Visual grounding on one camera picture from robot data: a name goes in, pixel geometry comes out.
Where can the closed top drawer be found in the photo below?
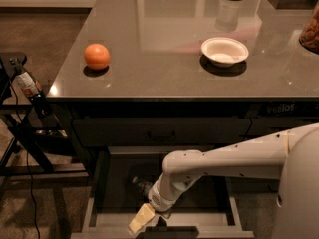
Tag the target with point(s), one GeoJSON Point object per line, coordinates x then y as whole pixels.
{"type": "Point", "coordinates": [95, 132]}

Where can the orange ball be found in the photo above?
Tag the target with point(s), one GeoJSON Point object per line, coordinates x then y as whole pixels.
{"type": "Point", "coordinates": [97, 57]}

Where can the white bowl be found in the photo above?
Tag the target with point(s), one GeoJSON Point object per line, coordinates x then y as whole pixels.
{"type": "Point", "coordinates": [224, 52]}

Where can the right cabinet drawers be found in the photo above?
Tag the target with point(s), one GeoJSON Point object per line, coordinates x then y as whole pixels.
{"type": "Point", "coordinates": [271, 117]}

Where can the dark wine bottle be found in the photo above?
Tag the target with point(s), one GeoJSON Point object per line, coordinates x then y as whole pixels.
{"type": "Point", "coordinates": [31, 88]}

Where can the open middle drawer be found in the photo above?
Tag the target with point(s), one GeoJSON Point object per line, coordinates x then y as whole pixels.
{"type": "Point", "coordinates": [206, 211]}

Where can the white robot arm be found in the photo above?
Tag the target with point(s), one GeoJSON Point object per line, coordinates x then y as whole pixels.
{"type": "Point", "coordinates": [291, 156]}

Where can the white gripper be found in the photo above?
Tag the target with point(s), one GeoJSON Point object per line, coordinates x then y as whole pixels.
{"type": "Point", "coordinates": [158, 198]}

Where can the clear plastic water bottle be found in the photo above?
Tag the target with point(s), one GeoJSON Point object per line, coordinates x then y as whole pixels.
{"type": "Point", "coordinates": [143, 186]}

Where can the jar of nuts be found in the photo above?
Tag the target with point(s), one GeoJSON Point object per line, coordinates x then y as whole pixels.
{"type": "Point", "coordinates": [309, 37]}

